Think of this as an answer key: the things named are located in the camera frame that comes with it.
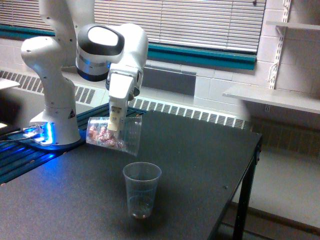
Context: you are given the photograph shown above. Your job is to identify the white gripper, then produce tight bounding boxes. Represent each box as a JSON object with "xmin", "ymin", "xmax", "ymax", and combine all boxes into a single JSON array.
[{"xmin": 107, "ymin": 63, "xmax": 143, "ymax": 132}]

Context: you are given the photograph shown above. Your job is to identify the clear cup with candies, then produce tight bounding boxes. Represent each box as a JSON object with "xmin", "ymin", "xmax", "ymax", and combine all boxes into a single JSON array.
[{"xmin": 86, "ymin": 116, "xmax": 143, "ymax": 157}]

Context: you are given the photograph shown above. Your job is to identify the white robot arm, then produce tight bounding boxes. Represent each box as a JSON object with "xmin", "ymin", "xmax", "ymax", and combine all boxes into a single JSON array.
[{"xmin": 21, "ymin": 0, "xmax": 149, "ymax": 146}]

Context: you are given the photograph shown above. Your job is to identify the white baseboard radiator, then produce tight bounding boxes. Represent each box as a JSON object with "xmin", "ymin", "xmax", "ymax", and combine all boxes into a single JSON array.
[{"xmin": 0, "ymin": 69, "xmax": 252, "ymax": 130}]

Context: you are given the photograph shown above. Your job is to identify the empty clear plastic cup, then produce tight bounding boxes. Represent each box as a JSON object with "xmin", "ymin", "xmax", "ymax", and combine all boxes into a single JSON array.
[{"xmin": 122, "ymin": 162, "xmax": 162, "ymax": 220}]

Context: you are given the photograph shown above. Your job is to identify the white window blinds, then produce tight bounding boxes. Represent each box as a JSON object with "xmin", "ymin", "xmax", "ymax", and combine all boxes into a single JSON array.
[{"xmin": 0, "ymin": 0, "xmax": 267, "ymax": 54}]

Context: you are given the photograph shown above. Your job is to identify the blue slotted mounting rail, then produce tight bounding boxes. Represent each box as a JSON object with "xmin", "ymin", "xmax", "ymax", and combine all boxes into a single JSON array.
[{"xmin": 0, "ymin": 102, "xmax": 148, "ymax": 185}]

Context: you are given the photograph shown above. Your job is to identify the black cables at base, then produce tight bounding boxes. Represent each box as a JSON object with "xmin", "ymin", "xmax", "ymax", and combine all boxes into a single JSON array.
[{"xmin": 0, "ymin": 127, "xmax": 28, "ymax": 143}]

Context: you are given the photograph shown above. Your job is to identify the black table leg frame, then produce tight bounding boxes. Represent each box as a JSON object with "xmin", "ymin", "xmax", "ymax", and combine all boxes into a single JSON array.
[{"xmin": 203, "ymin": 132, "xmax": 262, "ymax": 240}]

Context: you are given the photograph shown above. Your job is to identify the upper white wall shelf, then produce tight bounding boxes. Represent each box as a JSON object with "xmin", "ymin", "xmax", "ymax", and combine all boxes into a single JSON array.
[{"xmin": 266, "ymin": 21, "xmax": 320, "ymax": 31}]

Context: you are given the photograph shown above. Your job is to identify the white wall shelf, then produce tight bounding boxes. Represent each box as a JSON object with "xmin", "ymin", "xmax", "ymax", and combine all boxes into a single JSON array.
[
  {"xmin": 222, "ymin": 85, "xmax": 320, "ymax": 114},
  {"xmin": 266, "ymin": 21, "xmax": 320, "ymax": 31}
]

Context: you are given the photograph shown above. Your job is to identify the white shelf bracket rail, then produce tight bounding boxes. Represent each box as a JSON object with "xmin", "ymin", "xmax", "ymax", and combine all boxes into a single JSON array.
[{"xmin": 266, "ymin": 0, "xmax": 292, "ymax": 90}]

